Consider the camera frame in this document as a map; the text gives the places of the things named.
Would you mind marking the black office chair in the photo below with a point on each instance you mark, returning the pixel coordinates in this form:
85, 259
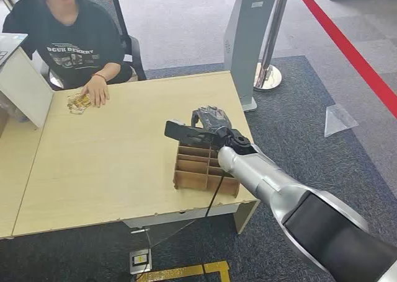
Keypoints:
136, 54

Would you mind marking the silver laptop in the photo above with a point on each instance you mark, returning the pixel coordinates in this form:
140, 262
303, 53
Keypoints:
10, 42

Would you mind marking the floor socket box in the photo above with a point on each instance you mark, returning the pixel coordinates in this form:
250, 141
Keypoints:
140, 260

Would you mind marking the white slanted panel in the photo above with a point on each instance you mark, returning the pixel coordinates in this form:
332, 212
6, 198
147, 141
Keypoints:
25, 87

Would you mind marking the brown wooden card organizer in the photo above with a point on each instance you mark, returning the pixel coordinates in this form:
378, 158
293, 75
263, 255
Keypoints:
192, 169

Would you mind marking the person's left forearm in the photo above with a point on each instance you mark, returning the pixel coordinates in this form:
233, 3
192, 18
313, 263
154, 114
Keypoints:
109, 70

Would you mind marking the chrome stanchion post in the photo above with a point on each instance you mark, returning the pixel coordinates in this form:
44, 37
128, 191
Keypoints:
270, 78

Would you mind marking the light wooden desk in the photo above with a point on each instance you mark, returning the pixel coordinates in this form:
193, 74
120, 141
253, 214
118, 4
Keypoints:
15, 181
109, 157

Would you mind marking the black flat wrist bracket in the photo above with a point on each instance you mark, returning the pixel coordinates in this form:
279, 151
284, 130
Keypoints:
186, 134

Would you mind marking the red barrier belt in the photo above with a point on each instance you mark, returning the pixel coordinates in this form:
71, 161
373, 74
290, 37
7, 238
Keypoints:
347, 48

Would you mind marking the person's left hand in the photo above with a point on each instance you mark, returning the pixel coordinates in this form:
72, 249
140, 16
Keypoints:
97, 91

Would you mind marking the seated person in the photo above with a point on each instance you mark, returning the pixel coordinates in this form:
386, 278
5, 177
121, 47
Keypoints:
74, 29

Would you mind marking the robot right arm silver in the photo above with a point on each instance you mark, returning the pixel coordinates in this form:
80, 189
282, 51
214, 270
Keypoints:
279, 185

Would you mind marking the clear plastic sheet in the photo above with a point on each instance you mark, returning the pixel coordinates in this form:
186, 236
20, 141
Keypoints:
338, 120

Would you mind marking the grey kiosk stand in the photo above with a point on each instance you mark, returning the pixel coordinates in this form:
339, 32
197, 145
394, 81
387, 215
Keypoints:
247, 46

